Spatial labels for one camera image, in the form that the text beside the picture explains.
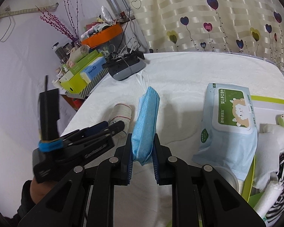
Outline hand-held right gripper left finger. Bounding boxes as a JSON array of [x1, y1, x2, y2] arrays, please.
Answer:
[[18, 134, 134, 227]]

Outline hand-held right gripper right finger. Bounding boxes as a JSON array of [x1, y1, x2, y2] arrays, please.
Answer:
[[153, 134, 267, 227]]

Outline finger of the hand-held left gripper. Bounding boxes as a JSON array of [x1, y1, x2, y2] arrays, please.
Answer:
[[59, 120, 125, 152], [62, 121, 109, 139]]

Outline pale sock thin stripes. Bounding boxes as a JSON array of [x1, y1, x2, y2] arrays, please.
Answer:
[[109, 103, 132, 139]]

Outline blue face mask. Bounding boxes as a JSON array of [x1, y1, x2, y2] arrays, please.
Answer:
[[131, 70, 161, 166]]

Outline yellow-green cardboard box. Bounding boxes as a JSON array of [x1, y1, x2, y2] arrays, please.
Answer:
[[241, 95, 284, 227]]

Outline person's left forearm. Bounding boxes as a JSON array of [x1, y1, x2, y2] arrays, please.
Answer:
[[2, 180, 37, 223]]

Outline person's left hand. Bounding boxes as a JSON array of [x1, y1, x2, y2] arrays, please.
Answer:
[[30, 180, 48, 205]]

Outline wooden cabinet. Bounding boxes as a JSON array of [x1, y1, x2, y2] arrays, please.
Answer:
[[62, 92, 86, 110]]

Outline grey striped tray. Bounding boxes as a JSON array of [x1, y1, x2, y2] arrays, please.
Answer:
[[65, 72, 109, 98]]

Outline lime green carton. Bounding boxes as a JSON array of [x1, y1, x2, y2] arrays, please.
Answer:
[[60, 70, 90, 93]]

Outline grey black headset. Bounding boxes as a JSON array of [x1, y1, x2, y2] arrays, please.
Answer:
[[102, 52, 146, 81]]

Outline blue tissue pack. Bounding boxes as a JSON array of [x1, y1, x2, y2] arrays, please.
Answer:
[[80, 58, 107, 84]]

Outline group of small bottles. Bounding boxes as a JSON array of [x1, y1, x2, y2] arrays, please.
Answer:
[[51, 64, 69, 88]]

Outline flat green box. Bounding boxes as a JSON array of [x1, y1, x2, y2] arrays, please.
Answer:
[[67, 50, 97, 75]]

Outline pale blue wet wipes pack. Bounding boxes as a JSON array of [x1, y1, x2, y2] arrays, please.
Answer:
[[192, 83, 258, 180]]

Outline beige rolled cloth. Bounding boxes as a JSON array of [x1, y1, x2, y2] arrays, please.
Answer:
[[70, 45, 91, 62]]

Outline glass jar with black lid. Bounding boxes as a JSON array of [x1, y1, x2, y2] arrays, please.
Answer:
[[52, 42, 64, 62]]

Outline orange plastic tray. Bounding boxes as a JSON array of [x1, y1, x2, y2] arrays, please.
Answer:
[[81, 24, 123, 48]]

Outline clutter of small packets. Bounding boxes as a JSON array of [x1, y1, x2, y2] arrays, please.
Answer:
[[80, 5, 120, 40]]

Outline purple dried branches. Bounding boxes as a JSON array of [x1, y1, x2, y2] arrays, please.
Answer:
[[39, 0, 82, 42]]

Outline cream curtain with heart print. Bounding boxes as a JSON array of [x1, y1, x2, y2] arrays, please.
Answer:
[[117, 0, 284, 76]]

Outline black charger cable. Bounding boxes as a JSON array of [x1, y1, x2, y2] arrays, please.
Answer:
[[118, 7, 133, 57]]

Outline beige wall pipe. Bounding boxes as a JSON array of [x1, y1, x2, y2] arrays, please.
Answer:
[[0, 2, 59, 20]]

